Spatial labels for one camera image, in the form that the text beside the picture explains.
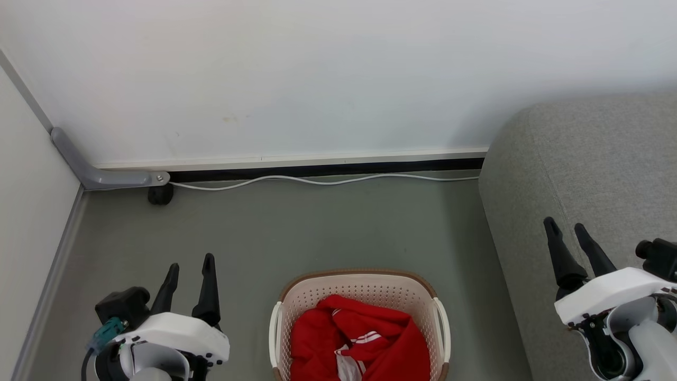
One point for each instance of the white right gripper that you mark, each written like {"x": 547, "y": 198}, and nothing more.
{"x": 608, "y": 290}

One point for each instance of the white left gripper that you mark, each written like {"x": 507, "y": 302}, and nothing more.
{"x": 174, "y": 330}

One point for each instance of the red garment with white trim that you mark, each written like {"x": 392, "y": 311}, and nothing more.
{"x": 381, "y": 338}

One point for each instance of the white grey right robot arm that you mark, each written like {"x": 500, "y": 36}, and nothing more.
{"x": 637, "y": 344}

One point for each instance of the cream perforated laundry basket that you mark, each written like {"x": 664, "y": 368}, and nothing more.
{"x": 365, "y": 288}

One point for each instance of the grey fabric sofa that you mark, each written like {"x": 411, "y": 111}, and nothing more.
{"x": 582, "y": 174}

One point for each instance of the black caster wheel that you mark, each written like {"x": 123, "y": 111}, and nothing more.
{"x": 159, "y": 194}

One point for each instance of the grey metal partition foot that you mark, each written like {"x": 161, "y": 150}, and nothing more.
{"x": 100, "y": 176}

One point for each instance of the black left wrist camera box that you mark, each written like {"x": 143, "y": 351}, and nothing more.
{"x": 122, "y": 307}

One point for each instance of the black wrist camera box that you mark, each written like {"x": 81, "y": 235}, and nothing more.
{"x": 660, "y": 256}
{"x": 122, "y": 307}

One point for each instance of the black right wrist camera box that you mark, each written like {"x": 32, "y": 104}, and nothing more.
{"x": 660, "y": 256}

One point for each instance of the teal left camera connector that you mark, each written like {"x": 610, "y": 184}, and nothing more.
{"x": 106, "y": 332}

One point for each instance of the white wall trim strip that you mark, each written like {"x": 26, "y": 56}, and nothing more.
{"x": 291, "y": 160}

